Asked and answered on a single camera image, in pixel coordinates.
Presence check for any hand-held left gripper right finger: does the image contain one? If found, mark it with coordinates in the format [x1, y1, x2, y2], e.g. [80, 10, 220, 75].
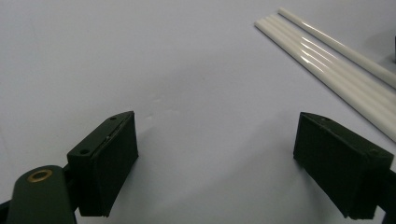
[292, 111, 395, 220]

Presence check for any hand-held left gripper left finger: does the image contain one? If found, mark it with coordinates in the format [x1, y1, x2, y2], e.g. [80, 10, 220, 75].
[66, 110, 139, 217]

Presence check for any row of white chopsticks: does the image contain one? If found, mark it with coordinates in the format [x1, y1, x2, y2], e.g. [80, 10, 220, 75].
[254, 13, 396, 143]

